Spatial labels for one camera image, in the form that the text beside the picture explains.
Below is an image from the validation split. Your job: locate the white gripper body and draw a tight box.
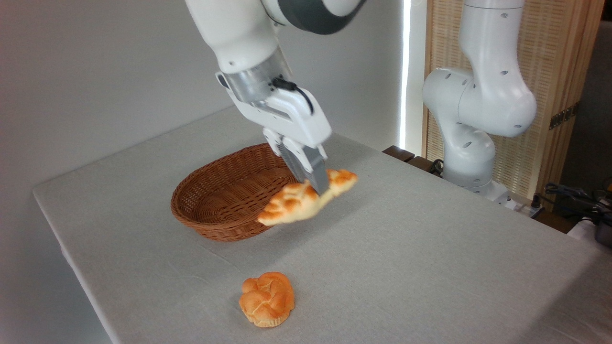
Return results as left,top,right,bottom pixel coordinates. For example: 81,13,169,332
215,72,332,149

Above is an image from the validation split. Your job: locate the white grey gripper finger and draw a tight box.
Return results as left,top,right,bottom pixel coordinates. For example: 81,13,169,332
263,128,309,184
282,138,331,194

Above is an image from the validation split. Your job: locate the long braided bread loaf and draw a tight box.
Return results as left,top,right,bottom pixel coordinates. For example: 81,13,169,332
257,168,358,226

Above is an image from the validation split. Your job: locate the round knotted bread roll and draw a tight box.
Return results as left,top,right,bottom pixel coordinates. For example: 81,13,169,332
239,272,295,328

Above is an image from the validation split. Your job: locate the brown wicker oval basket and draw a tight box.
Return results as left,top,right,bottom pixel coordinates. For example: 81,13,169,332
171,143,299,242

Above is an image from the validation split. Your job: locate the light grey tablecloth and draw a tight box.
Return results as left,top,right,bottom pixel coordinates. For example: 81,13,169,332
33,106,612,344

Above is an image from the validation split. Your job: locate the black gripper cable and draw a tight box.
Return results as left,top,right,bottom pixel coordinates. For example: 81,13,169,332
273,78,315,116

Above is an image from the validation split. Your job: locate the black cable bundle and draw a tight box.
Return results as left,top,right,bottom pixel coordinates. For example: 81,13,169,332
543,182,612,225

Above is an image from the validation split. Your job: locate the bamboo folding screen wooden frame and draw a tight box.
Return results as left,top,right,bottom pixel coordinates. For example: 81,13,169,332
423,0,605,202

